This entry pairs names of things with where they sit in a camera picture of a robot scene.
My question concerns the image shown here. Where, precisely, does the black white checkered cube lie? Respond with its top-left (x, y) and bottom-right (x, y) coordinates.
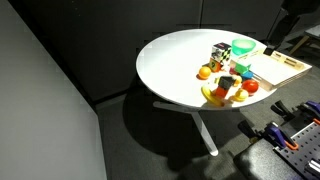
top-left (210, 42), bottom-right (232, 64)

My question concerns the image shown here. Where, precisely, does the wooden background furniture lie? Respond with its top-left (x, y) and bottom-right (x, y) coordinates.
top-left (288, 24), bottom-right (320, 56)

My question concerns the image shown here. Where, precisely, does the orange question mark block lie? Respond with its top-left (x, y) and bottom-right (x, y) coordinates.
top-left (208, 57), bottom-right (223, 74)

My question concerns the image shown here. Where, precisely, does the yellow orange toy ball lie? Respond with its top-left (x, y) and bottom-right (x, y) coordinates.
top-left (232, 74), bottom-right (244, 88)

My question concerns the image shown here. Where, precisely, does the shallow wooden box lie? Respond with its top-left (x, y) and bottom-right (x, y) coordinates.
top-left (229, 49), bottom-right (313, 92)

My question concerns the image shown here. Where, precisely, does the blue orange black clamp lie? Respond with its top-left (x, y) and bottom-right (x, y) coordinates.
top-left (237, 119), bottom-right (300, 152)
top-left (270, 99), bottom-right (320, 127)

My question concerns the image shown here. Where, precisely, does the green plastic bowl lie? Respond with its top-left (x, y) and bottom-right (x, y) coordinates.
top-left (231, 38), bottom-right (257, 57)

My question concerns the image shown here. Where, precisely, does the white table leg base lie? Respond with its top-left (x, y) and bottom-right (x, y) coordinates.
top-left (152, 101), bottom-right (220, 157)

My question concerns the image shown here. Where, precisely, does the blue toy block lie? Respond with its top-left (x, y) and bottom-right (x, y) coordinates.
top-left (240, 70), bottom-right (255, 81)

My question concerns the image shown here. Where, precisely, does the yellow toy banana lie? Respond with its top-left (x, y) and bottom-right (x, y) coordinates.
top-left (200, 85), bottom-right (225, 108)

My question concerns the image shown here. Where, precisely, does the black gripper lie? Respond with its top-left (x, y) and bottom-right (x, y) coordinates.
top-left (265, 13), bottom-right (295, 52)

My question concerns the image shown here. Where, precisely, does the yellow toy lemon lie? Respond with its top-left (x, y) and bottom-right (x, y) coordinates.
top-left (233, 88), bottom-right (250, 103)

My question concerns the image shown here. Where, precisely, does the red toy tomato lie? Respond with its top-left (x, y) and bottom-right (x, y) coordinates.
top-left (241, 78), bottom-right (260, 95)

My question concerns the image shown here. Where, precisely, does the green toy block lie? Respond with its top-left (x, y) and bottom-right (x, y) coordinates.
top-left (233, 61), bottom-right (252, 75)

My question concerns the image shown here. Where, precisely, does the dark grey toy cube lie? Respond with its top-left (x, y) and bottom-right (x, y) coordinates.
top-left (218, 75), bottom-right (236, 91)

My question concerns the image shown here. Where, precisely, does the orange red toy block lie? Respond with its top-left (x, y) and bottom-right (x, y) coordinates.
top-left (213, 85), bottom-right (230, 100)

